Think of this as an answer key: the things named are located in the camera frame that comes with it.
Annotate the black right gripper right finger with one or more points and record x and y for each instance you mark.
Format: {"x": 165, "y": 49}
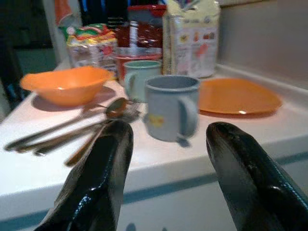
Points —
{"x": 245, "y": 178}

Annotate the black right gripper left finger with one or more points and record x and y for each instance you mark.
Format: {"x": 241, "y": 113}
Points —
{"x": 101, "y": 173}

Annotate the metal fork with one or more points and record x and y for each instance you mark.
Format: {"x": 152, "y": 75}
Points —
{"x": 72, "y": 138}

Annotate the metal spoon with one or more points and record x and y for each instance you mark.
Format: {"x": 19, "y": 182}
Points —
{"x": 48, "y": 131}

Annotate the orange plastic plate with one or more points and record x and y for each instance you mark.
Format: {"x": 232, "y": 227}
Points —
{"x": 235, "y": 96}

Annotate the blue grey mug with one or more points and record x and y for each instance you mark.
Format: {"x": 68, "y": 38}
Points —
{"x": 163, "y": 106}

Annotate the orange plastic bowl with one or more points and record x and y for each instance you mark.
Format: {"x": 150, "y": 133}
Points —
{"x": 65, "y": 84}

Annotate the pale green mug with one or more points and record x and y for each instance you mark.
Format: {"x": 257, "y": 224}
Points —
{"x": 137, "y": 74}

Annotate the colourful snack bag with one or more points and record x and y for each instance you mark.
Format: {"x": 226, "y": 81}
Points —
{"x": 91, "y": 48}

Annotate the red lidded container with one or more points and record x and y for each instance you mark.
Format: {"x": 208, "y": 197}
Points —
{"x": 144, "y": 31}

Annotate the black and blue bottle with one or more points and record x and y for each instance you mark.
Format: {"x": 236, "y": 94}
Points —
{"x": 96, "y": 12}

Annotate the orange and white bag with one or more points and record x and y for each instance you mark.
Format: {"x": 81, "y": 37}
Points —
{"x": 63, "y": 9}

